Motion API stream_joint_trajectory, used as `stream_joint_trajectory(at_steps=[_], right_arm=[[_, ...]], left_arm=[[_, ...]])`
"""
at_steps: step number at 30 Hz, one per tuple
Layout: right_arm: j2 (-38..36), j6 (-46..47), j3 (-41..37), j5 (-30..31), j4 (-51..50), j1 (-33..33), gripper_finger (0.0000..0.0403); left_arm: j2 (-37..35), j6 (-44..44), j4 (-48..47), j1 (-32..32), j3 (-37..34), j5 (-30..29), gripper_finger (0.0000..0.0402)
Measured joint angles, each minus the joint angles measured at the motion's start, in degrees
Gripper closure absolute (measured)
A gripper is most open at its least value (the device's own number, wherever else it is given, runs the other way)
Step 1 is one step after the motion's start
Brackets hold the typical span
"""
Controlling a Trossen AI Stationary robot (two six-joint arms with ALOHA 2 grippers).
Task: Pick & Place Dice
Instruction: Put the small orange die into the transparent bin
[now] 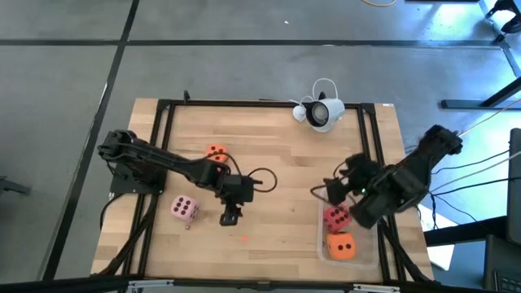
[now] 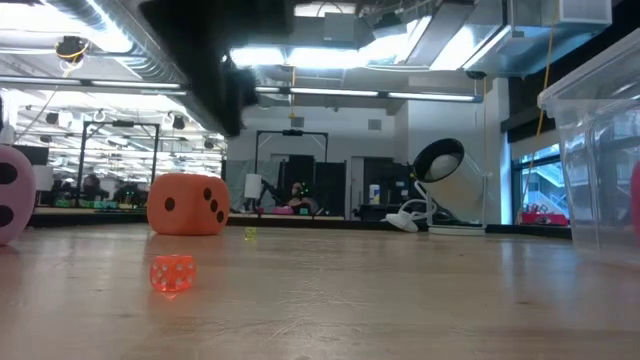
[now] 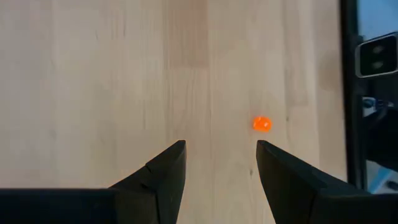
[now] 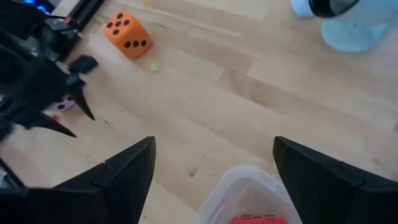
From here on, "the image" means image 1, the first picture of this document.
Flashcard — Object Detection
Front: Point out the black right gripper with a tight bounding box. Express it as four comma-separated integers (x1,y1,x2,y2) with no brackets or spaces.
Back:
325,152,383,206

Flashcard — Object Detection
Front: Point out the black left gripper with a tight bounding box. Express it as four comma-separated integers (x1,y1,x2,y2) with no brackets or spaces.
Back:
217,173,256,227

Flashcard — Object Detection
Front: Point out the red foam die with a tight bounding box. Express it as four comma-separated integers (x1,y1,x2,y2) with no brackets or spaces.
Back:
323,204,353,234

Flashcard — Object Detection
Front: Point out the orange foam die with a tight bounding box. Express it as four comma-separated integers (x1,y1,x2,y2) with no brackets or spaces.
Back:
326,231,357,261
204,143,230,164

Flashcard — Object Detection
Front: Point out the pink foam die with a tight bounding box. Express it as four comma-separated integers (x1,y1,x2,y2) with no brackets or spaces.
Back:
169,195,200,223

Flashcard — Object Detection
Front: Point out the clear plastic bin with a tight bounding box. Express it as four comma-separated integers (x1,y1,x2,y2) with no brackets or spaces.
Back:
317,185,382,270

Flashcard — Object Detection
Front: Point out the white paper sheet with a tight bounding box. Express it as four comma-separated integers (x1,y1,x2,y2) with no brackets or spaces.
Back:
418,203,456,273

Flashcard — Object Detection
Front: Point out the black desk bar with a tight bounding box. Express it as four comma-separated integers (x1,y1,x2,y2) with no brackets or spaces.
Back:
422,215,510,247

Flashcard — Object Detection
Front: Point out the black desk foot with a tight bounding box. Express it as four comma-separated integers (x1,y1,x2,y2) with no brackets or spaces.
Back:
440,76,521,110

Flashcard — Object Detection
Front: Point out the dark screen edge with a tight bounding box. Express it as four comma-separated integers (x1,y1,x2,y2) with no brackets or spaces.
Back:
506,128,521,245

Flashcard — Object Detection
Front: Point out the dark keyboard device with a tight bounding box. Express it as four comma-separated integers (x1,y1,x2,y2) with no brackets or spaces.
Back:
483,234,521,293

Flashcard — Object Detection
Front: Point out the black floor object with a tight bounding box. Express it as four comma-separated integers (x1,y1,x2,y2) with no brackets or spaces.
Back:
0,175,33,196

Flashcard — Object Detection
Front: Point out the person's foot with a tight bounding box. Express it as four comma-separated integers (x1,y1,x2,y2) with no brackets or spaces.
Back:
484,0,521,42

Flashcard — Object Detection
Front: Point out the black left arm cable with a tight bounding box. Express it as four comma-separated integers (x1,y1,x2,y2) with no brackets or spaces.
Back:
247,167,278,194

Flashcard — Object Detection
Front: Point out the white security camera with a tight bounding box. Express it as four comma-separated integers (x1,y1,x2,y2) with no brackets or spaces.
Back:
304,97,346,133

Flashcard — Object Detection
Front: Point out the silver bracket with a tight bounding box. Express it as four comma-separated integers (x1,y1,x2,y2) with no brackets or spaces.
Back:
352,283,401,293
126,278,175,293

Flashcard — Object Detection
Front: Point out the white camera cable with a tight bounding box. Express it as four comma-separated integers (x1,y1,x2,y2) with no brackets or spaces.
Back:
287,77,339,107

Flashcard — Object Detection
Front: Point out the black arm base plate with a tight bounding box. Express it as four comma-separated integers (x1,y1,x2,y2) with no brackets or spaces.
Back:
109,162,167,195

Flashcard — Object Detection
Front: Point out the black base cable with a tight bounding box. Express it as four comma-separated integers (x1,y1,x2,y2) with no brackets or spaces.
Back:
99,194,120,231

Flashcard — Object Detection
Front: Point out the grey cable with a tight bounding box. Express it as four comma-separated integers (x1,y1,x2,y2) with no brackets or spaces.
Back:
431,152,521,192

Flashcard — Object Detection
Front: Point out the beige cable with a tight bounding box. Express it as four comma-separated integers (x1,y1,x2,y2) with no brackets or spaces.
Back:
458,97,521,138

